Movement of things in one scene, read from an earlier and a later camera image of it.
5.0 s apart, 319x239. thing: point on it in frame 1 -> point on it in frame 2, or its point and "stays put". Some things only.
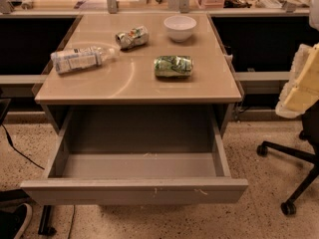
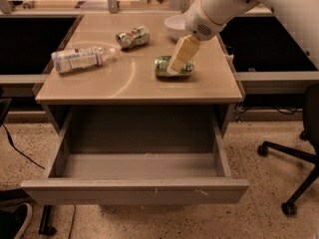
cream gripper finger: [301, 92] -> [198, 25]
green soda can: [175, 66] stays put
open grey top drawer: [137, 154] stays put
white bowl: [179, 27] stays put
